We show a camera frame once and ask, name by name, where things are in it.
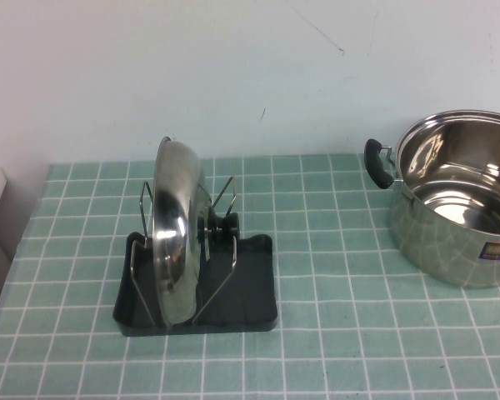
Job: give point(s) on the stainless steel pot lid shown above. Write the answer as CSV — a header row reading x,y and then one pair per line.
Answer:
x,y
171,233

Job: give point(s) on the green checked tablecloth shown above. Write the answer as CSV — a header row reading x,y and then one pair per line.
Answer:
x,y
337,325

